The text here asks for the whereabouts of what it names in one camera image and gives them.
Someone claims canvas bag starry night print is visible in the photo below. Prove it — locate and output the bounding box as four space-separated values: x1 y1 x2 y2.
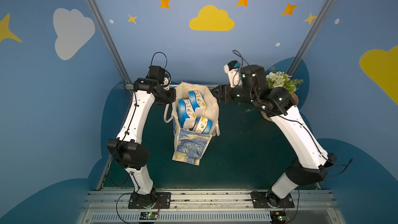
163 82 220 166

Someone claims purple snail tissue pack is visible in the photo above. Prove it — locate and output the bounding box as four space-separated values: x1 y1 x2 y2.
192 116 212 135

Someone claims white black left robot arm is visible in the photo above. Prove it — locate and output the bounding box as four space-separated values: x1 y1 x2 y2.
107 76 176 209

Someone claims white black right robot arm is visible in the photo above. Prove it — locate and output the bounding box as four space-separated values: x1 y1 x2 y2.
211 60 336 208

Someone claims artificial white flower plant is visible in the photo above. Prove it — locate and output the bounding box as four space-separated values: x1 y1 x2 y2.
266 66 304 93

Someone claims left green circuit board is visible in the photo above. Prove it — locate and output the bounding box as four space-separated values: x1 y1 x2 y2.
140 212 159 220

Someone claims green circuit board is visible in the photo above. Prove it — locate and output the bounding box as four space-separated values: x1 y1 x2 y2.
140 212 159 220
269 212 287 224

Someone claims right green circuit board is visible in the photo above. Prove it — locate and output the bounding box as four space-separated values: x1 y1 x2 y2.
269 212 287 224

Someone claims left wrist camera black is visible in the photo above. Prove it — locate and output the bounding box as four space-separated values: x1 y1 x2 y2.
146 65 165 84

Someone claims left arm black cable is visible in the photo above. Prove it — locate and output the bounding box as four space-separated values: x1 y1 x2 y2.
150 52 168 68

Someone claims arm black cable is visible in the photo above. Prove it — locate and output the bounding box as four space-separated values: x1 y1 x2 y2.
150 52 168 68
326 158 353 178

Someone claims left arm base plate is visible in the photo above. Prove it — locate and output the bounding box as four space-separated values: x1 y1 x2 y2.
128 192 172 209

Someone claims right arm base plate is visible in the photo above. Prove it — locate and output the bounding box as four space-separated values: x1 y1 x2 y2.
250 190 295 208

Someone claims aluminium rail frame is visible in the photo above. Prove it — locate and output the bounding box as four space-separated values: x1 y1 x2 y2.
77 188 345 224

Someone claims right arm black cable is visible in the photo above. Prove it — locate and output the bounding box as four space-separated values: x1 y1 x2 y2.
326 158 353 178

